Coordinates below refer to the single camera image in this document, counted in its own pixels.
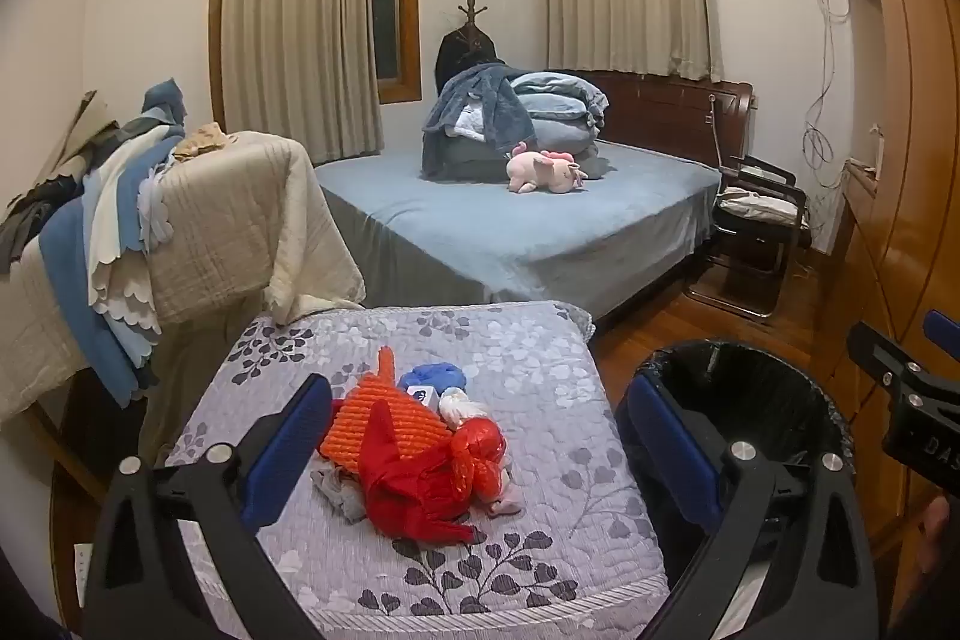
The folded light blue duvets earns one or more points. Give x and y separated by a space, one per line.
562 100

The wooden wardrobe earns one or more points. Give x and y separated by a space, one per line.
892 85

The dark clothing pile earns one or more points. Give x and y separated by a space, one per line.
30 212

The wooden framed window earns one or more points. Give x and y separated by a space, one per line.
390 10

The wide beige curtain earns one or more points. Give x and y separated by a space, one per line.
300 33

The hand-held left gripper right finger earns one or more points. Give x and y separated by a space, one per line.
667 452

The small tan cloth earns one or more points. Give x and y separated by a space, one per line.
202 139

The trash bin with black bag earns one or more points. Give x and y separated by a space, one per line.
750 385

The pink plush toy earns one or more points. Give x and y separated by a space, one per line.
540 169

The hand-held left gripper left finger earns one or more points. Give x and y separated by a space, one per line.
289 452

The pale chair cushion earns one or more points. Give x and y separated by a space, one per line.
757 205

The grey floral quilt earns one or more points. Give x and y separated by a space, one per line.
525 385

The blue-grey fleece blanket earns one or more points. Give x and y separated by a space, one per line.
472 100

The bed with blue sheet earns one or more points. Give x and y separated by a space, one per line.
525 227

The dark wooden headboard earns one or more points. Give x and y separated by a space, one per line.
660 108

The orange knitted cloth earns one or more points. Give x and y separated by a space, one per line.
390 422

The small white roll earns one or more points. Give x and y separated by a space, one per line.
461 407

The pink cloth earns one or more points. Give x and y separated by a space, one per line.
502 507

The blue white scalloped cloth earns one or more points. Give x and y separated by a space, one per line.
75 250

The beige quilted cover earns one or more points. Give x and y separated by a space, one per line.
225 220

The small white box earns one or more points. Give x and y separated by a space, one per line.
422 396

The person's right hand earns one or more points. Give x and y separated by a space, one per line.
941 527

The black metal chair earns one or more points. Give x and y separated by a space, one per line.
761 169

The dark hanging coat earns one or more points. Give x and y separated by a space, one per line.
456 59

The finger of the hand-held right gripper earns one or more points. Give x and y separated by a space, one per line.
877 351
943 329

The grey sock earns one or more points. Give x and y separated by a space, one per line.
341 494

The red cloth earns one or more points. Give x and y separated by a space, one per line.
420 490

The wooden coat rack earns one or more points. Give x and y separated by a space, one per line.
471 10

